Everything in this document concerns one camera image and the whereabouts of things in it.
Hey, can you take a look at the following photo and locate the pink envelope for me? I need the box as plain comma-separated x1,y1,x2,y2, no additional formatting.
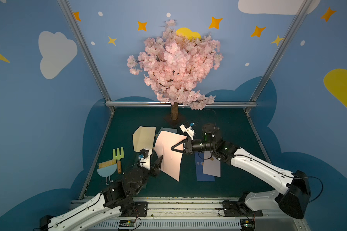
154,131,187,181

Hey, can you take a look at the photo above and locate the light teal envelope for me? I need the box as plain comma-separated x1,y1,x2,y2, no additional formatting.
156,127,177,138

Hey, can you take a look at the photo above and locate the dark blue envelope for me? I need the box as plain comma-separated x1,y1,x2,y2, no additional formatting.
195,153,215,182

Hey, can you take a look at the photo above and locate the lavender envelope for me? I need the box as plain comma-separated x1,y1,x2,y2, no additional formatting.
202,158,221,177

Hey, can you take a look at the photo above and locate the cream yellow envelope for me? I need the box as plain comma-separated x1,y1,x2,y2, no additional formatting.
133,126,156,152

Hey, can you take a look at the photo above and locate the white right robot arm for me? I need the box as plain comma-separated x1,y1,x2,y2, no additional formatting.
170,123,313,219

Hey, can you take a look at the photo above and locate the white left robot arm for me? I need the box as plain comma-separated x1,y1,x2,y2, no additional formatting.
37,156,163,231

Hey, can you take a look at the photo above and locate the pink blossom artificial tree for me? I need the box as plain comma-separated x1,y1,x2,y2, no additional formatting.
127,19,223,122

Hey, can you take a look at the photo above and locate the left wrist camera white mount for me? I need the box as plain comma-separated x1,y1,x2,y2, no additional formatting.
138,149,152,170

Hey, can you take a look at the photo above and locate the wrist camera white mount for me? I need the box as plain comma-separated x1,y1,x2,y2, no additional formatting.
138,149,152,170
179,123,195,140

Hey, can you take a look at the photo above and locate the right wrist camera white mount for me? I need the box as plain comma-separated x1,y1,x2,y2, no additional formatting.
179,123,195,140

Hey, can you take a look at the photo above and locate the green garden fork wooden handle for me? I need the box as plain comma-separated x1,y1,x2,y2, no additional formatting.
112,147,124,174

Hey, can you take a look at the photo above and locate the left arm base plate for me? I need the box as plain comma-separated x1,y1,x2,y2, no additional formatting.
122,202,148,217

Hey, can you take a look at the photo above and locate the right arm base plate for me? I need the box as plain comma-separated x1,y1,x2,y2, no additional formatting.
222,200,263,217

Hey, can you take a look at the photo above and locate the aluminium rail front frame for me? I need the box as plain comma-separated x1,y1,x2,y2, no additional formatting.
89,197,310,231

